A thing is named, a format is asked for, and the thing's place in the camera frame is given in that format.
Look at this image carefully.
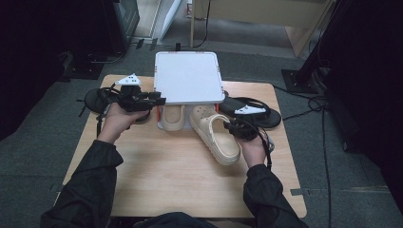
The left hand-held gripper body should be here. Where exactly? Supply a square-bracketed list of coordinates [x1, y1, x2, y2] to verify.
[114, 73, 154, 112]

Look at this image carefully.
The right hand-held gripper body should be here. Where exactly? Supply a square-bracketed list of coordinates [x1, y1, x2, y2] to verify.
[233, 104, 267, 142]

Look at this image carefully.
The beige clog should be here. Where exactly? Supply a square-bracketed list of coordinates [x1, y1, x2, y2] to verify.
[161, 104, 186, 132]
[189, 104, 241, 166]

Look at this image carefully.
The black flip-flop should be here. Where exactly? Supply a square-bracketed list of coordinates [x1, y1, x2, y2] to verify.
[219, 91, 282, 130]
[84, 86, 152, 124]

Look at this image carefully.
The white storage box orange frame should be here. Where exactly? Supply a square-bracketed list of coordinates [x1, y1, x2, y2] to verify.
[152, 50, 226, 131]

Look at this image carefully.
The person's right hand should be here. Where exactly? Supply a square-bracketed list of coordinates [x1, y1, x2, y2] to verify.
[237, 136, 270, 169]

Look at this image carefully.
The person's left hand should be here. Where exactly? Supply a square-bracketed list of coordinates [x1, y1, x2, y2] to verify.
[96, 103, 150, 145]

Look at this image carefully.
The black floor plate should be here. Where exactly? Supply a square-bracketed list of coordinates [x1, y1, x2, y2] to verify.
[61, 51, 106, 80]

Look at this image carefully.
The dark cabinet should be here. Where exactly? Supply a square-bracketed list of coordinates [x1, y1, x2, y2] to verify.
[104, 0, 141, 55]

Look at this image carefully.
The white board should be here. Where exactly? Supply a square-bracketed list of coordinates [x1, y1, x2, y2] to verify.
[160, 0, 183, 41]

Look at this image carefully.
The person's dark clothing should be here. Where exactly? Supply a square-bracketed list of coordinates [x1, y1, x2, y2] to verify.
[132, 212, 222, 228]

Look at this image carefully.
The light wooden cabinet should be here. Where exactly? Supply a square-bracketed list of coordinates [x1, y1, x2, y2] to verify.
[189, 0, 336, 58]

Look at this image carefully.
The left hand-held gripper cable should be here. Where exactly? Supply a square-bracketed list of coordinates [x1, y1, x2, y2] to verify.
[95, 84, 117, 137]

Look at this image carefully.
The thin black floor cable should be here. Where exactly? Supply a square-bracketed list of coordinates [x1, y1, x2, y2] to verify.
[272, 84, 327, 112]
[282, 105, 322, 122]

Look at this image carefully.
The long black floor cable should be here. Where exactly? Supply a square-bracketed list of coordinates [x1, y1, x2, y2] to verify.
[321, 107, 333, 228]

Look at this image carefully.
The hanging black cable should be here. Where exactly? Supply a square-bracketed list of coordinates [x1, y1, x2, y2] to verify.
[193, 0, 212, 49]

